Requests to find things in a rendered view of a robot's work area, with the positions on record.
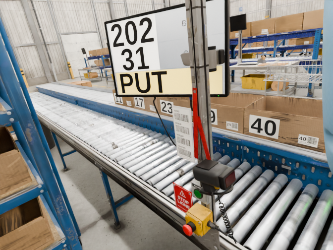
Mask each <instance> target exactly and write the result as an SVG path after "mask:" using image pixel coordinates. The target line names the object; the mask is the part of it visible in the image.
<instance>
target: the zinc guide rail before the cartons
mask: <svg viewBox="0 0 333 250"><path fill-rule="evenodd" d="M36 87H40V88H44V89H48V90H51V91H55V92H59V93H63V94H67V95H70V96H74V97H78V98H82V99H86V100H90V101H94V102H98V103H102V104H106V105H109V106H113V107H117V108H121V109H125V110H129V111H133V112H137V113H141V114H145V115H148V116H152V117H156V118H159V116H158V114H155V113H151V112H147V111H142V110H139V109H134V108H130V107H126V106H122V105H117V104H113V103H109V102H105V101H100V100H96V99H92V98H88V97H83V96H79V95H75V94H71V93H66V92H62V91H58V90H54V89H49V88H45V87H41V86H36ZM160 117H161V119H163V120H167V121H171V122H173V118H172V117H168V116H164V115H160ZM212 132H215V133H219V134H223V135H227V136H231V137H235V138H238V139H242V140H246V141H250V142H254V143H257V144H261V145H265V146H269V147H273V148H277V149H281V150H285V151H289V152H293V153H296V154H300V155H304V156H308V157H312V158H316V159H320V160H324V161H327V157H326V153H321V152H317V151H313V150H309V149H304V148H300V147H296V146H292V145H287V144H283V143H279V142H275V141H270V140H266V139H262V138H258V137H253V136H249V135H245V134H241V133H236V132H233V131H228V130H224V129H220V128H216V127H212Z"/></svg>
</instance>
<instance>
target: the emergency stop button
mask: <svg viewBox="0 0 333 250"><path fill-rule="evenodd" d="M183 231H184V233H185V234H186V235H187V236H191V235H192V234H193V233H192V228H191V227H190V226H189V225H183Z"/></svg>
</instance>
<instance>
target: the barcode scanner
mask: <svg viewBox="0 0 333 250"><path fill-rule="evenodd" d="M193 175H194V178H195V180H197V181H200V182H201V184H202V187H203V188H202V189H200V190H199V193H200V194H205V195H210V196H212V195H214V192H217V191H218V190H220V189H222V190H226V189H227V188H229V187H230V186H231V185H232V184H233V183H234V182H235V180H236V177H235V171H234V168H232V167H228V166H227V165H223V164H219V163H218V162H216V161H212V160H208V159H205V160H203V161H201V162H200V163H198V164H197V165H195V166H194V167H193Z"/></svg>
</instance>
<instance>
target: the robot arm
mask: <svg viewBox="0 0 333 250"><path fill-rule="evenodd" d="M322 100H323V128H324V142H325V150H326V157H327V161H328V165H329V168H330V170H331V172H332V174H333V0H324V18H323V55H322Z"/></svg>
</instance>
